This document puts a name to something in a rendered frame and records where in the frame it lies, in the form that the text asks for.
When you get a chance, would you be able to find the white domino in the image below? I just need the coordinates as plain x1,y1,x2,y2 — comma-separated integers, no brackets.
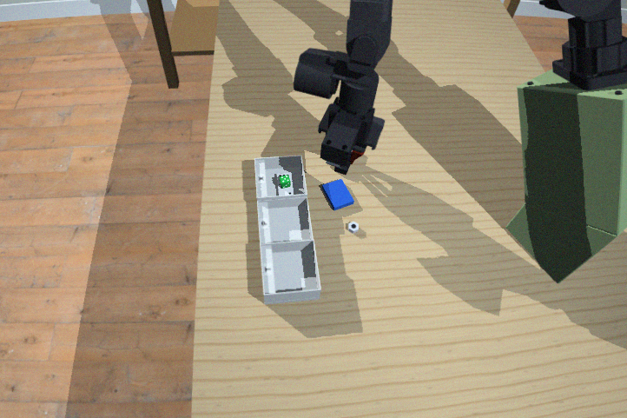
277,173,294,196

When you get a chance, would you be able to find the blue block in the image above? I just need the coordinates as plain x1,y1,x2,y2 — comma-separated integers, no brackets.
322,179,354,210

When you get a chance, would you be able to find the green die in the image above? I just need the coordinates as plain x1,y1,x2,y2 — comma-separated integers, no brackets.
280,175,291,189

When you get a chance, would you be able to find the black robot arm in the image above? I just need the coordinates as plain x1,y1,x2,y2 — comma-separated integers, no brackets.
294,0,627,169

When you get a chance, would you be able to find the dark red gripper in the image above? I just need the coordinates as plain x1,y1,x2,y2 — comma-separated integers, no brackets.
318,100,385,164

